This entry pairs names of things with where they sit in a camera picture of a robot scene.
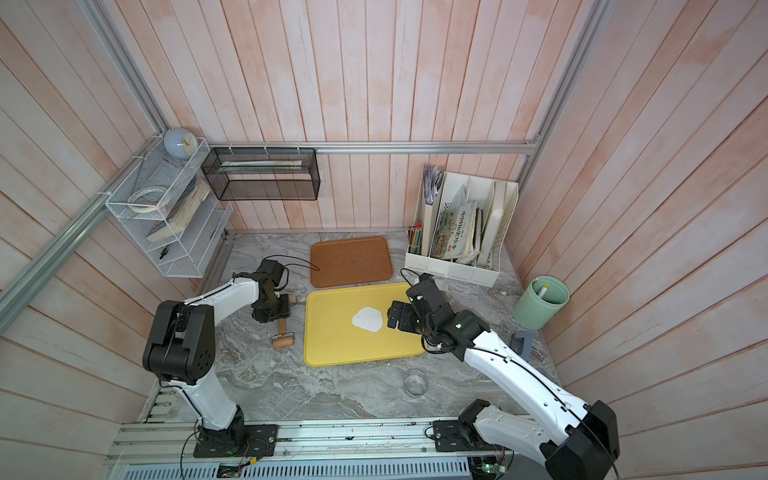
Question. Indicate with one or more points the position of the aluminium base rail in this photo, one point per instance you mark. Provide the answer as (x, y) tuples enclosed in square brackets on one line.
[(175, 444)]

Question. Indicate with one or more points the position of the black mesh wall basket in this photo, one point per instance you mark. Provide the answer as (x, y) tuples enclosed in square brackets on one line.
[(263, 173)]

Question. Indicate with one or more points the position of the green plastic cup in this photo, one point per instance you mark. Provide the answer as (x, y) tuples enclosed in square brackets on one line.
[(542, 299)]

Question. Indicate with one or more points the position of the book on wire shelf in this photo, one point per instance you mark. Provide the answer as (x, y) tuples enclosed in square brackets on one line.
[(182, 213)]

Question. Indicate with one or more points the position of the white dough piece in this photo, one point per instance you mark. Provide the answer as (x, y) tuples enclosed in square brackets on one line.
[(369, 319)]

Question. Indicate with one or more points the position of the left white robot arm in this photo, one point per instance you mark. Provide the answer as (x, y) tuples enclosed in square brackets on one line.
[(181, 346)]

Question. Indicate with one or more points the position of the clear glass bowl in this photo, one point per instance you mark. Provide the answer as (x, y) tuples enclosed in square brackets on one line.
[(415, 383)]

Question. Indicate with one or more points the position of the wooden dough roller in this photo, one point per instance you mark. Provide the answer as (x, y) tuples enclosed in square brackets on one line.
[(284, 338)]

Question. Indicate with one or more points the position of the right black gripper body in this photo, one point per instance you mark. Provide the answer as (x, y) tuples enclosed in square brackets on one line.
[(426, 329)]

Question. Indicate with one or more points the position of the yellow plastic tray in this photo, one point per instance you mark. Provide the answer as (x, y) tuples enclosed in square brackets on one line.
[(331, 338)]

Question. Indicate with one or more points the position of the illustrated picture book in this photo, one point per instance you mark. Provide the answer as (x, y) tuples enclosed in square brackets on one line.
[(455, 232)]

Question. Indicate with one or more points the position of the white desk file organizer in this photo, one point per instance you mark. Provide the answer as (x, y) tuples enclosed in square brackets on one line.
[(496, 201)]

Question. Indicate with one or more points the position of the small blue grey device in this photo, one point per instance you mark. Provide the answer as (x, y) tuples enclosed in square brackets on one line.
[(522, 344)]

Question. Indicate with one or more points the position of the pens in organizer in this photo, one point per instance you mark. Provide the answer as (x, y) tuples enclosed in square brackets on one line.
[(415, 238)]

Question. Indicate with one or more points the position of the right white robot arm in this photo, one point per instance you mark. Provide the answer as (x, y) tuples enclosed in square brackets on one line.
[(569, 437)]

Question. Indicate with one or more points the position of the white tape roll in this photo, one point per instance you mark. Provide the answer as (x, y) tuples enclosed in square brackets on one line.
[(148, 200)]

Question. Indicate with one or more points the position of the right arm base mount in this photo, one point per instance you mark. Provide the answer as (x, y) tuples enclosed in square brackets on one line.
[(460, 435)]

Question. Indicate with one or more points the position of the brown plastic tray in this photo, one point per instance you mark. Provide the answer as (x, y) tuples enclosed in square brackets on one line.
[(350, 262)]

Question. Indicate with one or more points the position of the small blue globe clock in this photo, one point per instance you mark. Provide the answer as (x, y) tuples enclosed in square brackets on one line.
[(180, 143)]

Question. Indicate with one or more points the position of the white wire wall shelf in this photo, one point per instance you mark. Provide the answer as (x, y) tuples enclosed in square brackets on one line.
[(187, 255)]

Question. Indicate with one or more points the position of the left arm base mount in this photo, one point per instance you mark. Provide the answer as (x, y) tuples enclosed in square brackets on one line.
[(237, 440)]

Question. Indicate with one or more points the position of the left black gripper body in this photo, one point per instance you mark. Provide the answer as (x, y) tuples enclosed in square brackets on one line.
[(274, 308)]

